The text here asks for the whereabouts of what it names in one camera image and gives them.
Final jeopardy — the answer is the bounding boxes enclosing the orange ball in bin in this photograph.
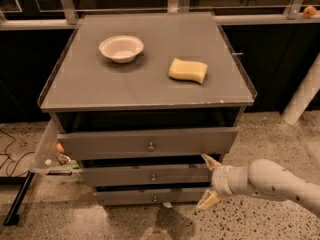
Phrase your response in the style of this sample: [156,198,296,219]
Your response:
[57,143,65,153]

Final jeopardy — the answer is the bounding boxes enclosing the grey top drawer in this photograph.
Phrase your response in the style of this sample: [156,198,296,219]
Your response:
[58,127,239,160]

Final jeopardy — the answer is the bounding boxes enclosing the grey drawer cabinet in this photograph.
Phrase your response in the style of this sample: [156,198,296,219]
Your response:
[38,12,256,194]

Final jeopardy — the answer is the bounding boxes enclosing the orange fruit on rail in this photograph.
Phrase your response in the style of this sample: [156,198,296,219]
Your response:
[302,6,317,19]

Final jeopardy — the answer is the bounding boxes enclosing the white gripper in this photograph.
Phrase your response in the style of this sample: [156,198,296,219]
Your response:
[196,154,250,210]

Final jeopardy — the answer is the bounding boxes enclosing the black floor cable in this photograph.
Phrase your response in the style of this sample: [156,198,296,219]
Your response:
[0,129,36,178]

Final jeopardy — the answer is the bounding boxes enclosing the black metal floor bar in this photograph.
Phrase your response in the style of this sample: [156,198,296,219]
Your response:
[0,171,34,226]

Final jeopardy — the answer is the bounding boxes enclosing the clear plastic side bin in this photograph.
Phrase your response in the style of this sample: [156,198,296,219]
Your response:
[30,121,79,176]

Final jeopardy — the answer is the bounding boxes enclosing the yellow sponge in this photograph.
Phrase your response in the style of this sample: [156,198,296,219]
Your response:
[168,58,208,84]

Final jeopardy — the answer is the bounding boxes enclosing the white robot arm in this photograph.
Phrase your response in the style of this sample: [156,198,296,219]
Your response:
[197,154,320,217]

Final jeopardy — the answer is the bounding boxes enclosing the metal window rail frame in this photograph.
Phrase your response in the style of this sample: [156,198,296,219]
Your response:
[1,0,320,30]

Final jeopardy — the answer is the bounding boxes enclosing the grey bottom drawer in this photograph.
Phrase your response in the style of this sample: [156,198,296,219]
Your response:
[94,187,207,206]

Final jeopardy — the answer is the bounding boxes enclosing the white paper bowl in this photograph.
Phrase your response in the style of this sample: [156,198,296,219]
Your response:
[99,35,144,64]

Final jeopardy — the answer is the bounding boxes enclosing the white diagonal post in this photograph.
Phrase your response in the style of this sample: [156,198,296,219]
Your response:
[282,53,320,125]

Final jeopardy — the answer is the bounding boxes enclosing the grey drawer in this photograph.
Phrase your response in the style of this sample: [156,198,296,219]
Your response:
[94,187,207,206]
[58,127,239,160]
[80,164,212,186]

